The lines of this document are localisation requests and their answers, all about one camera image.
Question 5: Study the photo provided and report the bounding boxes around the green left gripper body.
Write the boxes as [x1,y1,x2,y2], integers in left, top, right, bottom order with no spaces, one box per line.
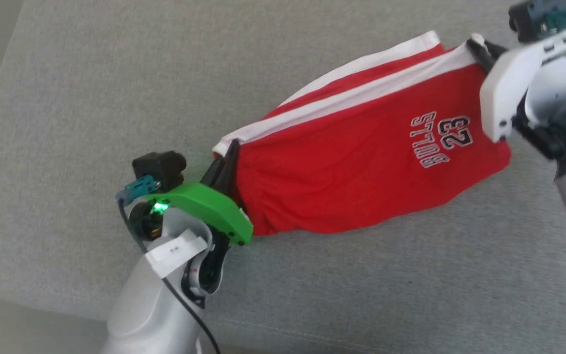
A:
[130,183,254,246]

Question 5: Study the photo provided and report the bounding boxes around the grey fabric sofa seat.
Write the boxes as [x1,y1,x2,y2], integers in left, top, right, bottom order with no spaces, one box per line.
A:
[0,0,566,354]

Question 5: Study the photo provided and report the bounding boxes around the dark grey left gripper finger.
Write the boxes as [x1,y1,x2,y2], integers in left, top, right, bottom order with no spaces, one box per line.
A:
[199,147,229,193]
[222,139,241,201]

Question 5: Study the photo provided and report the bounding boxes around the white paper label tag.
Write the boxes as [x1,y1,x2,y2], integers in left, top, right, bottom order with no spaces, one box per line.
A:
[145,230,207,279]

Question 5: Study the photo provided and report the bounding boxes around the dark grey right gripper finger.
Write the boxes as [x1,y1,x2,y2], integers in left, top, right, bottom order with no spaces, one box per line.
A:
[467,38,508,75]

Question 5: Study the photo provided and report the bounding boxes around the red basketball shorts white stripes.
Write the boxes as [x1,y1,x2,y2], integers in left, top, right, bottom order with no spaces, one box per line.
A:
[212,30,512,237]

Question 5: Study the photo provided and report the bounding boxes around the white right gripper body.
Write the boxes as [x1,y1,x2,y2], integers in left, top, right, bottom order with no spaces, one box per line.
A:
[479,27,566,144]

